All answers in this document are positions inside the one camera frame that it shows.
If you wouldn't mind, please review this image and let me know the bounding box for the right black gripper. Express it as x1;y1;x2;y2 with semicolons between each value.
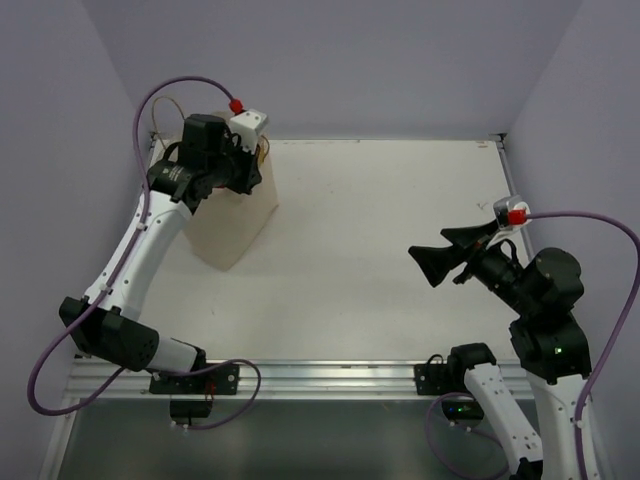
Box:
409;216;538;316

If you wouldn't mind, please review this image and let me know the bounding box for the brown paper bag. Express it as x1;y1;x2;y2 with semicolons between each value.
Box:
152;96;279;273

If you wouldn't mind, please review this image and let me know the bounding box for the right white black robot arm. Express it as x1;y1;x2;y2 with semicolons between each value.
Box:
408;222;601;479

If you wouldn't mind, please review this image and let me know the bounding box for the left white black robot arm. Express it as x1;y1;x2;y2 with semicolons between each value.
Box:
59;110;268;393

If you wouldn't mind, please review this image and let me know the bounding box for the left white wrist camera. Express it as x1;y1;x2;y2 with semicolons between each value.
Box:
228;109;269;151

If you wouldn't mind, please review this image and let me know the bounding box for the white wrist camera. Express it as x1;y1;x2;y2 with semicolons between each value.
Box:
493;195;530;230
228;109;269;151

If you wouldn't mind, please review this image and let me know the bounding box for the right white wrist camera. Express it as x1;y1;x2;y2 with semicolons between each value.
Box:
493;195;530;230

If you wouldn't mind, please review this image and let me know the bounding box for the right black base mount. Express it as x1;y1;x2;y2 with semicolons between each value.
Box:
413;354;484;427

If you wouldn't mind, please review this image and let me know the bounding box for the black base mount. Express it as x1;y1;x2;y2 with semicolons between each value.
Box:
413;354;484;427
149;363;240;427

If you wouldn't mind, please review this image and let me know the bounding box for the aluminium mounting rail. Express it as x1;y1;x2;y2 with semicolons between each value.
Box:
62;357;536;401

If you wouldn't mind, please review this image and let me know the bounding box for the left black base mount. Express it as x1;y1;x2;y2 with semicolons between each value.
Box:
149;363;240;427

